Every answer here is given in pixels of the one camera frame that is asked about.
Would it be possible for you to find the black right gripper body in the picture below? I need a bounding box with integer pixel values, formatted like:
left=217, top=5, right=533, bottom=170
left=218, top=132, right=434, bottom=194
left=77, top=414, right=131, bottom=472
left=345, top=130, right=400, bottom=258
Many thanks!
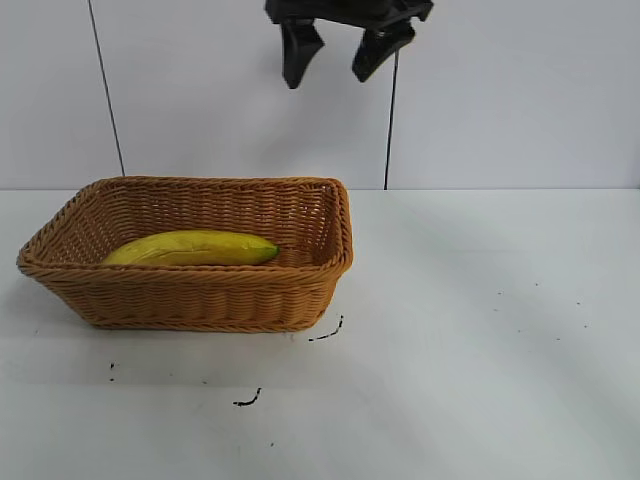
left=264, top=0, right=434, bottom=29

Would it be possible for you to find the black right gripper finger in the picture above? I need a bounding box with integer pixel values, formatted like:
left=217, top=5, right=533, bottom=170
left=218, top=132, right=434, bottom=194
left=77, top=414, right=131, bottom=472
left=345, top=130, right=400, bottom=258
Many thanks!
left=350, top=21, right=418, bottom=83
left=279, top=18, right=327, bottom=91

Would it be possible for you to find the yellow banana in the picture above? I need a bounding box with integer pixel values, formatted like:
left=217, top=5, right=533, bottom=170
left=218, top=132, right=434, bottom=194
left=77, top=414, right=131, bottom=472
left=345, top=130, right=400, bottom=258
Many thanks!
left=101, top=229, right=281, bottom=267

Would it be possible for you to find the brown woven wicker basket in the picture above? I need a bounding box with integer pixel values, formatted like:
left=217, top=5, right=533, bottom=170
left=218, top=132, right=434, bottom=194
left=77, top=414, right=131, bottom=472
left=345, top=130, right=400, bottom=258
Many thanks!
left=17, top=175, right=356, bottom=332

